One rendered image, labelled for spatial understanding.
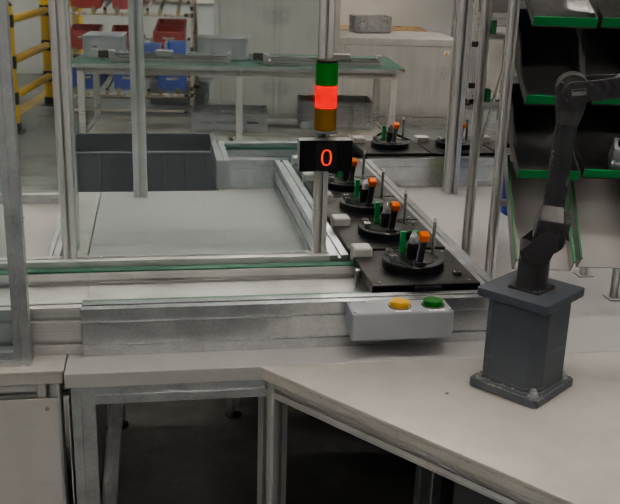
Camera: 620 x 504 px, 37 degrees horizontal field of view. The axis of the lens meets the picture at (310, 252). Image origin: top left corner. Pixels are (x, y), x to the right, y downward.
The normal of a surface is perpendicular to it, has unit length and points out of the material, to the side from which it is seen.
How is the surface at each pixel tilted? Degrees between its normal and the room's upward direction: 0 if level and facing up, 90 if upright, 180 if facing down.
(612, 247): 45
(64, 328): 90
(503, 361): 90
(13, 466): 90
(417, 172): 90
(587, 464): 0
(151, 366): 0
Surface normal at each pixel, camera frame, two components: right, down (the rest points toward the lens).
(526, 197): 0.01, -0.45
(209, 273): 0.16, 0.31
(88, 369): 0.03, -0.95
